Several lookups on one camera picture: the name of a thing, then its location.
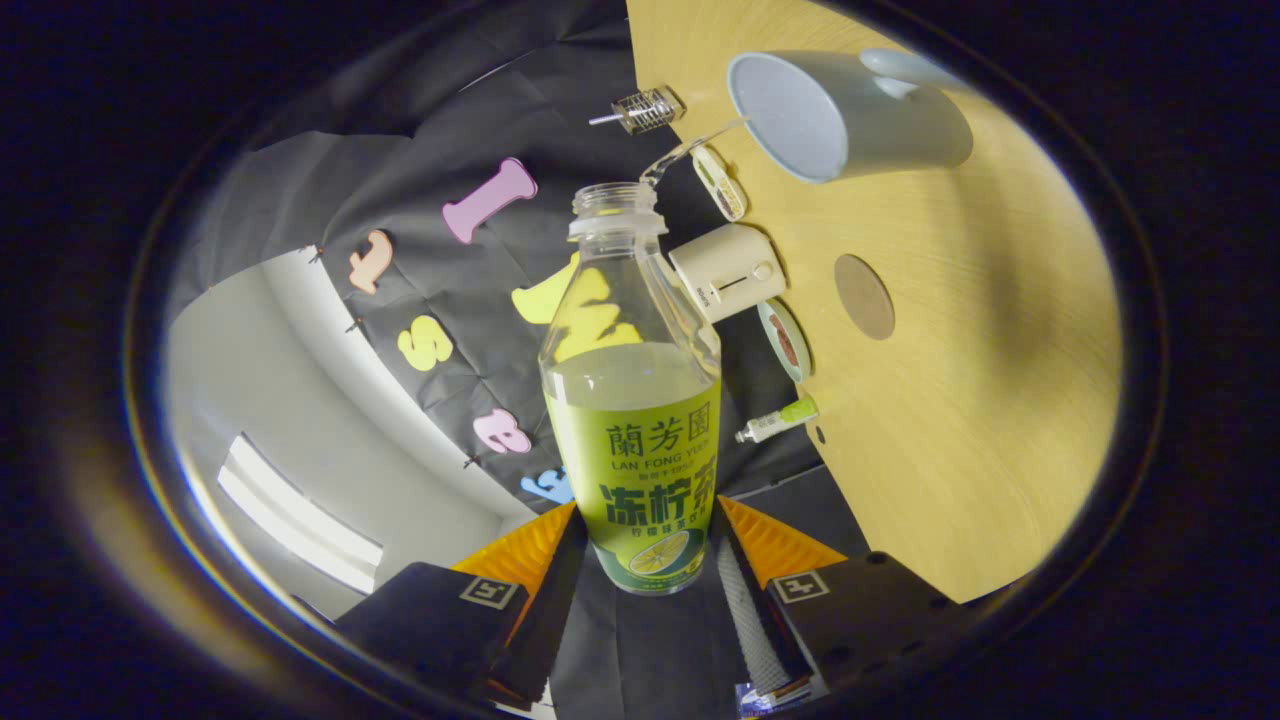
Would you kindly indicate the wooden table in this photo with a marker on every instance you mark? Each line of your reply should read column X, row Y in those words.
column 950, row 450

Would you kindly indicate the pale green plate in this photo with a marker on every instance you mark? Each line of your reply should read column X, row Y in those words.
column 785, row 340

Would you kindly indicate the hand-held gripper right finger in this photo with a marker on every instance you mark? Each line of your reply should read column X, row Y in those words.
column 860, row 610

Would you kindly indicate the white divided snack tray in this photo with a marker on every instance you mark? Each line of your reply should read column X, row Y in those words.
column 720, row 183

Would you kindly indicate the ceiling light panel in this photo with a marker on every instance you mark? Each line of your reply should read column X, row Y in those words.
column 300, row 520

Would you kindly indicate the small white green bottle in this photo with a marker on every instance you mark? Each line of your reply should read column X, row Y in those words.
column 775, row 421

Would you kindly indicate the cream toaster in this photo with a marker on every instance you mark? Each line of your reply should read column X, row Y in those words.
column 725, row 270

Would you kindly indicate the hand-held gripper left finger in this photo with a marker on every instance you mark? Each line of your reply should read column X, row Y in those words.
column 550, row 610

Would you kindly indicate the clear bottle with green label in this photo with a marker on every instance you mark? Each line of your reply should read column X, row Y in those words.
column 635, row 460

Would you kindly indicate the white straw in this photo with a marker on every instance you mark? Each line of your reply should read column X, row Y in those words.
column 603, row 119

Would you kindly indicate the round brown coaster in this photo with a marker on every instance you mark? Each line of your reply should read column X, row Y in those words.
column 865, row 297

